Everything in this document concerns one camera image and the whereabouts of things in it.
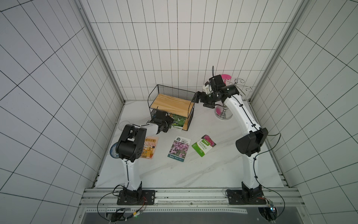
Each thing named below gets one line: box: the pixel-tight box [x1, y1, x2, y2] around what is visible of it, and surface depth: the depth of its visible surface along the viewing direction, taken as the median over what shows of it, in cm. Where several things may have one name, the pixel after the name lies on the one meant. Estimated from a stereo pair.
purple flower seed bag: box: [167, 135, 192, 162], surface depth 94 cm
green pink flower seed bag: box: [201, 134, 217, 148], surface depth 97 cm
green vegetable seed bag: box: [169, 113, 188, 132], surface depth 103 cm
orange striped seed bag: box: [140, 136, 159, 160], surface depth 94 cm
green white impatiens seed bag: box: [191, 134, 217, 158], surface depth 94 cm
